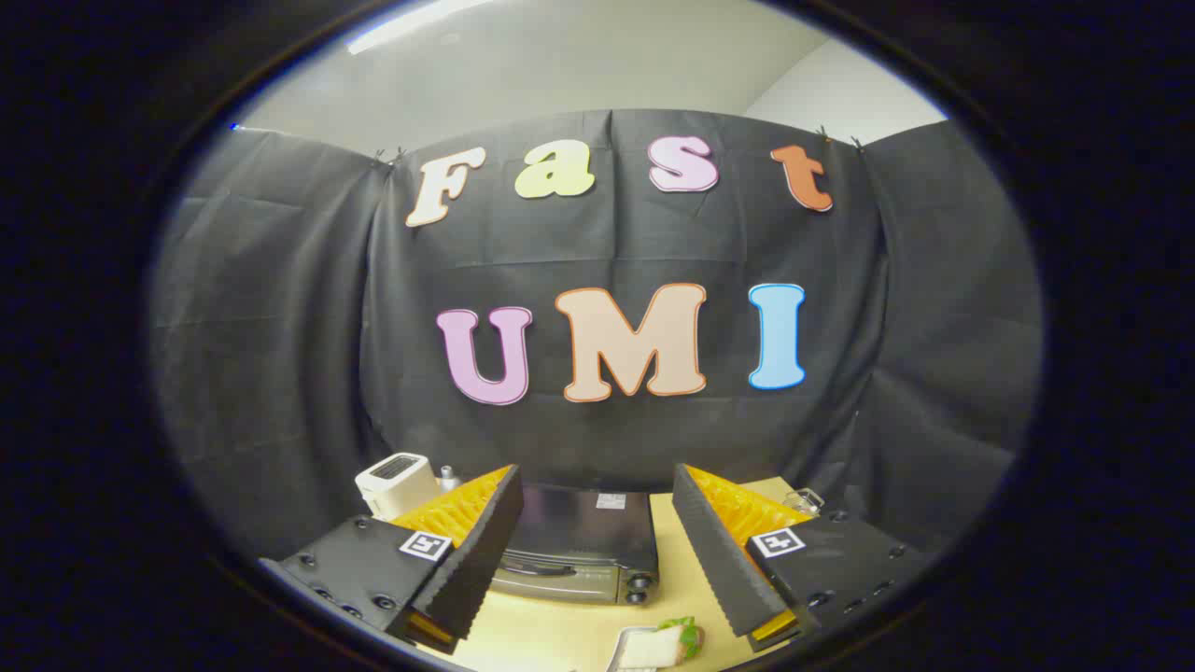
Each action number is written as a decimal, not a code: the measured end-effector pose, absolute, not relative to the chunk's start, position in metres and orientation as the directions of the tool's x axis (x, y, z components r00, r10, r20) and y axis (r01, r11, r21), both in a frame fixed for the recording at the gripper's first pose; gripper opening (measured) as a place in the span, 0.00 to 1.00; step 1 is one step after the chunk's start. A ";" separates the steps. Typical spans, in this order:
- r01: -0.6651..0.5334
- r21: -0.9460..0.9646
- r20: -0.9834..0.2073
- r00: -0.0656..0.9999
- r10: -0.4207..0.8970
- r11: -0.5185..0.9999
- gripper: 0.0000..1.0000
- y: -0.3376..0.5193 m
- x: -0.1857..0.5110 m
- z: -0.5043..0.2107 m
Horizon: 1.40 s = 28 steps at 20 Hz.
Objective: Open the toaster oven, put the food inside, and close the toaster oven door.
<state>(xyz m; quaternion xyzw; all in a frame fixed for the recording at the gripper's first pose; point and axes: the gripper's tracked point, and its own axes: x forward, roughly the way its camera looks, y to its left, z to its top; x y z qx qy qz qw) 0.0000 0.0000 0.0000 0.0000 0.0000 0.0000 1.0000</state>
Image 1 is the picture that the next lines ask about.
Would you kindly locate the clear glass container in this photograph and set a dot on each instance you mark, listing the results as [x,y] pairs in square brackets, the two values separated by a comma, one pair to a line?
[805,501]

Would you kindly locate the black toaster oven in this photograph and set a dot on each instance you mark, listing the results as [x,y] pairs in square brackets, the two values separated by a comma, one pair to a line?
[579,532]

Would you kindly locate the small silver shaker bottle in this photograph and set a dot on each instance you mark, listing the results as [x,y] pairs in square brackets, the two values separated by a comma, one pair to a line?
[449,481]

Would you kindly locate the white plastic tray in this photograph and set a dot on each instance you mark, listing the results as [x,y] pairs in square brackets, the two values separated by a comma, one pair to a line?
[617,650]

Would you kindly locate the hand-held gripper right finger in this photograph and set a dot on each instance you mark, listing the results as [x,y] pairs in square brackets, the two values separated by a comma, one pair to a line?
[714,551]

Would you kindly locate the white bread lettuce sandwich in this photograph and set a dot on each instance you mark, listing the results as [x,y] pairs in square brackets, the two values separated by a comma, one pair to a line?
[653,646]

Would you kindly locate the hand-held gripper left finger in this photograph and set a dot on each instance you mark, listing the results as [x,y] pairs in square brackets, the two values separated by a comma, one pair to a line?
[481,551]

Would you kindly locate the white bread toaster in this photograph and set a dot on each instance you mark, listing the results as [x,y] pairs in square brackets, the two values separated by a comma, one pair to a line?
[397,481]

